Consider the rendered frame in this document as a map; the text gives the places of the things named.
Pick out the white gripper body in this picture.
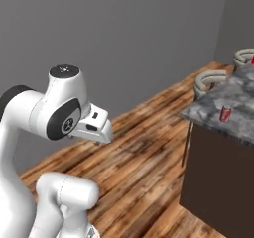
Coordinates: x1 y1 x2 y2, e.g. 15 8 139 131
68 118 114 145

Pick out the dark brown island cabinet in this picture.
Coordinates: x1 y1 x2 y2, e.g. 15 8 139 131
179 122 254 238

